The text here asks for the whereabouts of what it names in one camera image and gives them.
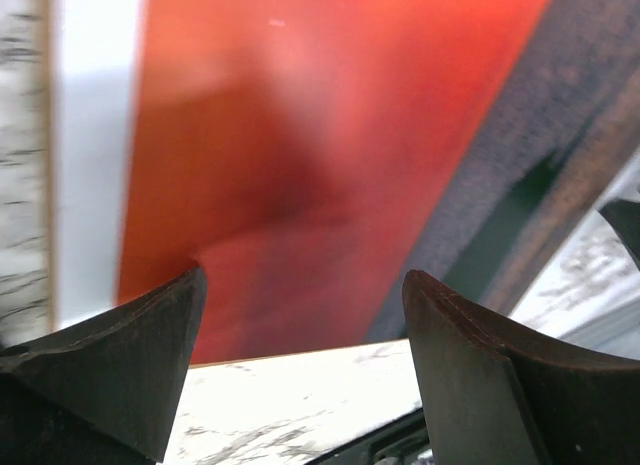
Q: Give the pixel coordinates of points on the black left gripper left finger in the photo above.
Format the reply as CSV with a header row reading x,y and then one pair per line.
x,y
105,390

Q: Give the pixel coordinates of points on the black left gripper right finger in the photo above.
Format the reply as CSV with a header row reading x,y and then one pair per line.
x,y
494,391

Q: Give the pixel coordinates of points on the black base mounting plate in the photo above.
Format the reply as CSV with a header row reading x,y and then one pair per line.
x,y
402,441

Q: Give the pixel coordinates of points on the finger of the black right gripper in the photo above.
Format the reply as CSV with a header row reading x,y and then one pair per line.
x,y
624,218

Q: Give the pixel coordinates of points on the red sunset photo board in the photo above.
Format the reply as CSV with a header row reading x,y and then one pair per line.
x,y
308,153

